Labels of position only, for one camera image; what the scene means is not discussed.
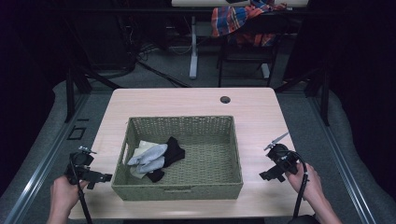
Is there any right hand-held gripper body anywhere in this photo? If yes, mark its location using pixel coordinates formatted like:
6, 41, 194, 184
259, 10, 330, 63
263, 132, 302, 179

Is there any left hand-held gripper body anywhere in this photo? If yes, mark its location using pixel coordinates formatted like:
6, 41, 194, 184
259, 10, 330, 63
64, 145, 102, 187

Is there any grey sock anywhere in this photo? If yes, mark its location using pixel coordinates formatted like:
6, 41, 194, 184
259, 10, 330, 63
126, 143, 169, 167
135, 156, 166, 175

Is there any cream sock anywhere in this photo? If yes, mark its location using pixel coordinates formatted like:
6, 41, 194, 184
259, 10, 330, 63
129, 140, 161, 180

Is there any green woven basket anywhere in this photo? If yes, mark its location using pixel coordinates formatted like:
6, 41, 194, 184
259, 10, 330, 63
110, 115, 244, 202

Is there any black sock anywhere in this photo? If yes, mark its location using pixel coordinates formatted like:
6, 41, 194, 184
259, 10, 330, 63
145, 135, 187, 184

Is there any person's left hand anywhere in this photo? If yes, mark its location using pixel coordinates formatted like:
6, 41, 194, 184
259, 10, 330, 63
49, 175, 90, 218

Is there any person's right hand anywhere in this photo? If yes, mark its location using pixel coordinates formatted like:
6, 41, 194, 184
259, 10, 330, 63
284, 162, 325, 203

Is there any black metal stand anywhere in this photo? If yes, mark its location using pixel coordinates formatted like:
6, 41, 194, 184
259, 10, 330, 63
274, 63, 332, 128
63, 60, 123, 124

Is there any black chair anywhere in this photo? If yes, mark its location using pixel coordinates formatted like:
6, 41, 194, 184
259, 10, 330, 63
217, 11, 291, 89

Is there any white-legged desk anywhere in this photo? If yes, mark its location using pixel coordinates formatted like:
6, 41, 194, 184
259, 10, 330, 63
170, 0, 310, 80

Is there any plaid cloth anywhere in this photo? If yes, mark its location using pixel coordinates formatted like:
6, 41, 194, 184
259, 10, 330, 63
210, 0, 288, 48

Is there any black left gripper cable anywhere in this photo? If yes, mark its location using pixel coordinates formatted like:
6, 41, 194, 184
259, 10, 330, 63
68, 158, 94, 224

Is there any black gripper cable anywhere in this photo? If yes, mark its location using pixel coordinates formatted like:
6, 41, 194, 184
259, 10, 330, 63
68, 158, 94, 224
288, 150, 310, 219

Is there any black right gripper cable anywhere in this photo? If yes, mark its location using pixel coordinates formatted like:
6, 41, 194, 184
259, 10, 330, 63
288, 150, 310, 219

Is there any black rectangular floor frame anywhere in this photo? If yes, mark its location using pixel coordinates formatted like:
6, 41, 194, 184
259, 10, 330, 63
66, 125, 87, 141

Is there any aluminium floor rail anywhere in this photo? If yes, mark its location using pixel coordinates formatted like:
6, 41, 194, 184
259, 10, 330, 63
2, 92, 92, 224
306, 92, 378, 224

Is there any black floor cable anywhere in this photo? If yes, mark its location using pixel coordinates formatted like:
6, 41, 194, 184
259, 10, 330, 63
135, 60, 191, 89

